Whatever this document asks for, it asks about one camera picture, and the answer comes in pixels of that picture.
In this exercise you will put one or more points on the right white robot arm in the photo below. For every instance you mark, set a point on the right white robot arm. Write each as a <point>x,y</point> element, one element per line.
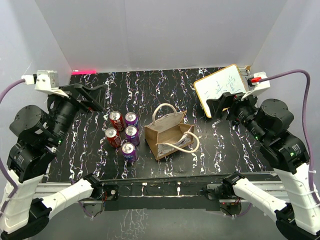
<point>299,217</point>

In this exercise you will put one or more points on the small whiteboard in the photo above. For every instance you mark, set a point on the small whiteboard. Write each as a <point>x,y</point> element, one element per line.
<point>211,87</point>

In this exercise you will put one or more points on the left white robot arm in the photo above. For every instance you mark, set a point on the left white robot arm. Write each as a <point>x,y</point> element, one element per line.
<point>39,133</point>

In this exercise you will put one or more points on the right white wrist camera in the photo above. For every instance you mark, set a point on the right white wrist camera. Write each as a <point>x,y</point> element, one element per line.
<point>258,86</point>

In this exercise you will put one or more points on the burlap canvas bag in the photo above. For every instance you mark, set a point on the burlap canvas bag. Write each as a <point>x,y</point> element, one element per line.
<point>169,134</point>

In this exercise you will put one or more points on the purple Fanta can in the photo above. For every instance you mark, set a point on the purple Fanta can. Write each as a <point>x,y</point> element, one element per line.
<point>132,135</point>
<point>131,119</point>
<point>129,152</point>

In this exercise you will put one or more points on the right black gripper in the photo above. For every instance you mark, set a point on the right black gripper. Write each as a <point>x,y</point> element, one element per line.
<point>216,105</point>

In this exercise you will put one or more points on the red light strip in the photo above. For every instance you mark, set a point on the red light strip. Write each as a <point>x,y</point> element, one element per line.
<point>83,72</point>

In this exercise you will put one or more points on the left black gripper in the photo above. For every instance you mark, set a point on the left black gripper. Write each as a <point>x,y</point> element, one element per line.
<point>95,98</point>

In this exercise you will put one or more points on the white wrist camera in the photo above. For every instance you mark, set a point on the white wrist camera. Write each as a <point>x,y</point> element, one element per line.
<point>258,86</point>
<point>45,81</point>

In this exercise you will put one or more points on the black base bar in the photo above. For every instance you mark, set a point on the black base bar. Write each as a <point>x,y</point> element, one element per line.
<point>169,193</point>

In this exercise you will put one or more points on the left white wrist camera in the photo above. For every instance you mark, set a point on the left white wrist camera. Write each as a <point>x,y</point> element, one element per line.
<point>45,81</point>

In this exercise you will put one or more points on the red cola can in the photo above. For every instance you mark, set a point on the red cola can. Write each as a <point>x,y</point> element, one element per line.
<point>117,120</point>
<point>113,137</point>

